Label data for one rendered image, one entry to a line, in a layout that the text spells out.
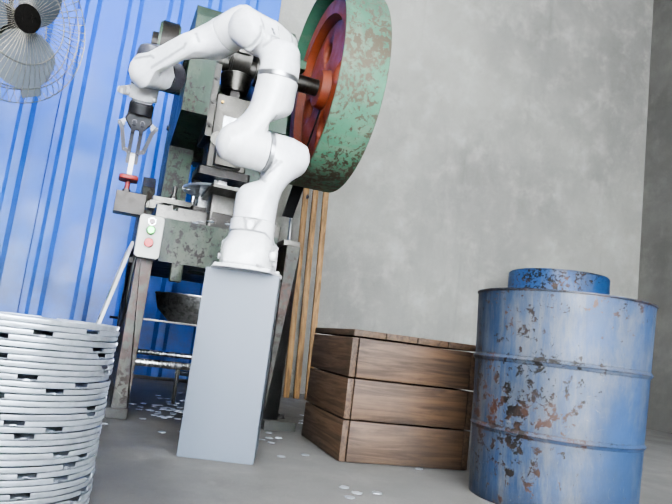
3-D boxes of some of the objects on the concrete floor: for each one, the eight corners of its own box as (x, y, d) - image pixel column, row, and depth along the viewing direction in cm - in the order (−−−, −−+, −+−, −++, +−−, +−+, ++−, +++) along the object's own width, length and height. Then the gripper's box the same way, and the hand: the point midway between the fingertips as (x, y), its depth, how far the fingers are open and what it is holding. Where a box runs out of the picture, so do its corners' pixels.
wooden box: (467, 470, 174) (478, 345, 179) (338, 461, 164) (354, 328, 169) (408, 443, 212) (419, 341, 217) (301, 434, 202) (315, 327, 207)
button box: (131, 418, 187) (165, 217, 196) (40, 411, 179) (80, 202, 188) (117, 375, 322) (137, 257, 331) (65, 370, 314) (87, 249, 323)
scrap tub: (692, 531, 136) (701, 311, 143) (534, 527, 122) (552, 283, 129) (559, 482, 175) (571, 312, 182) (428, 475, 161) (446, 291, 168)
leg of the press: (295, 432, 207) (329, 171, 221) (261, 430, 204) (298, 164, 217) (237, 398, 293) (264, 211, 306) (213, 396, 289) (241, 207, 302)
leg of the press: (127, 420, 189) (175, 136, 203) (87, 417, 186) (139, 128, 199) (118, 387, 275) (152, 189, 288) (90, 385, 271) (126, 184, 284)
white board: (66, 398, 220) (131, 240, 233) (70, 383, 266) (124, 252, 279) (69, 399, 220) (134, 241, 234) (73, 384, 267) (127, 253, 280)
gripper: (120, 98, 194) (107, 172, 201) (163, 108, 199) (149, 180, 205) (121, 96, 201) (108, 167, 207) (162, 105, 206) (149, 175, 212)
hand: (131, 163), depth 205 cm, fingers closed
